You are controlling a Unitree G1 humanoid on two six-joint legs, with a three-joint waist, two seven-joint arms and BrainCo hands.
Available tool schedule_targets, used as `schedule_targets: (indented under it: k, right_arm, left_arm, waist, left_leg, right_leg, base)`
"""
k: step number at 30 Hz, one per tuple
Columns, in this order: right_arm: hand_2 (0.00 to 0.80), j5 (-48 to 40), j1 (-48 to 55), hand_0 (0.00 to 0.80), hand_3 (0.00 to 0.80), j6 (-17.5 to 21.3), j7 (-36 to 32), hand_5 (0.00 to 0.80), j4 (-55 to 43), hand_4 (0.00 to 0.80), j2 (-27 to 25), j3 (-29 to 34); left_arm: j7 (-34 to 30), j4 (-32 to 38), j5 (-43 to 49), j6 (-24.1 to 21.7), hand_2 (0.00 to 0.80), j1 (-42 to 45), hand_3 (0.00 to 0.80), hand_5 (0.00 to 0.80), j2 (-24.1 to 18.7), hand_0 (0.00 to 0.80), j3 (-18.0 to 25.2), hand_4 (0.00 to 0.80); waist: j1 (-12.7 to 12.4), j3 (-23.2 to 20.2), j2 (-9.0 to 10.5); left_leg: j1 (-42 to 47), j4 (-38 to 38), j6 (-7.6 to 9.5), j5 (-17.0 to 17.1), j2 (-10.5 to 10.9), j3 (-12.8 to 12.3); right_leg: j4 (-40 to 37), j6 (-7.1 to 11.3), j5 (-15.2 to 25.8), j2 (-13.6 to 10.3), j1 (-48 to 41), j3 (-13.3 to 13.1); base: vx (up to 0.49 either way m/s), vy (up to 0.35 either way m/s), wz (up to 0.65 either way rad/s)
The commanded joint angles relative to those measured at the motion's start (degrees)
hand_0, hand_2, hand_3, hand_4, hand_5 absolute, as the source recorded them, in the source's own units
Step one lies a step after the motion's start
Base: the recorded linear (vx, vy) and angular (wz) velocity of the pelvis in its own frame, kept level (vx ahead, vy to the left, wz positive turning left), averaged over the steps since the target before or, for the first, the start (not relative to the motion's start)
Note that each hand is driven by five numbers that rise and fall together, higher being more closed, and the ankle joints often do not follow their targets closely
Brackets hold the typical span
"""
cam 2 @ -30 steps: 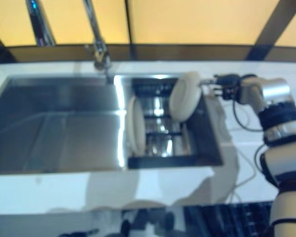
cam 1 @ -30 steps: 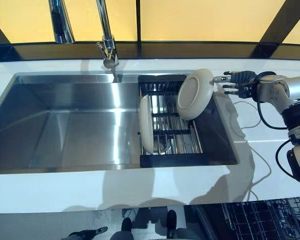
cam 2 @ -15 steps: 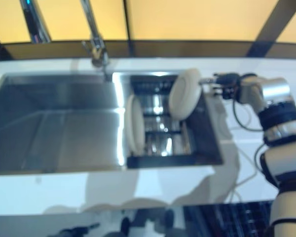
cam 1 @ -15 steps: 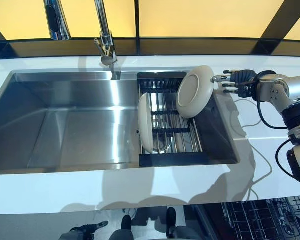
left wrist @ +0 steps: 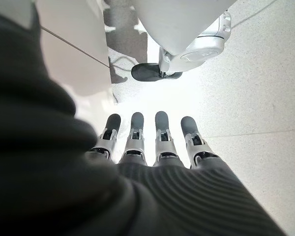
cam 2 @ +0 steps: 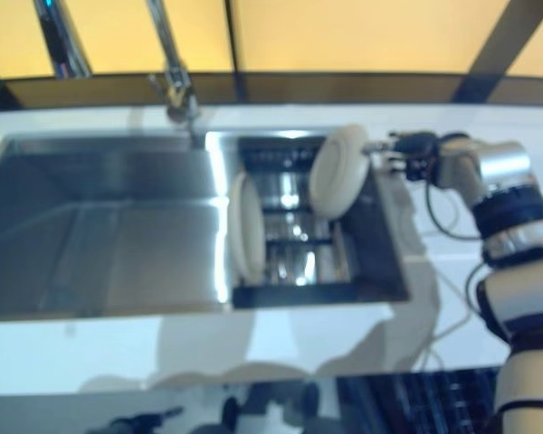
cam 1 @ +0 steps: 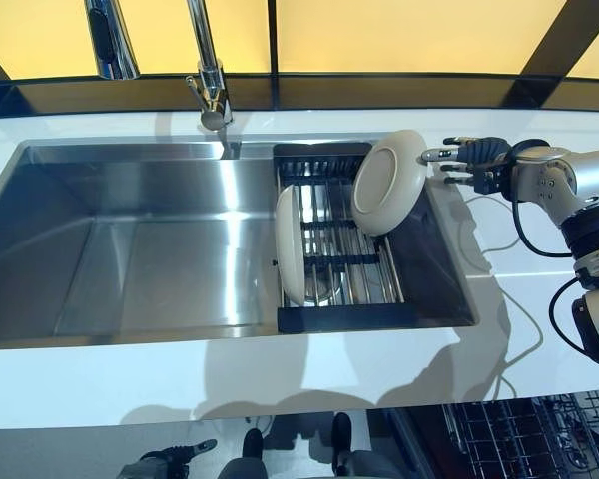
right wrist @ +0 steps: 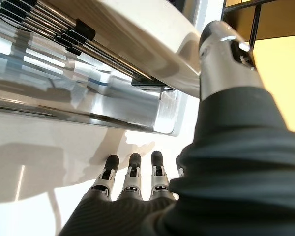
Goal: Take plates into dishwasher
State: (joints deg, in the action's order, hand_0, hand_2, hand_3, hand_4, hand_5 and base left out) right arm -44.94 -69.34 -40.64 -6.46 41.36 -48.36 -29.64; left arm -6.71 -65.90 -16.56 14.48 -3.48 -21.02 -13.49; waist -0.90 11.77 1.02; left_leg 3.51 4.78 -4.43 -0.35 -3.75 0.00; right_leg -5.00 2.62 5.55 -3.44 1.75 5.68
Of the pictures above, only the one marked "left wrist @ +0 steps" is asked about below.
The robot left leg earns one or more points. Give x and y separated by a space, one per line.
177 24

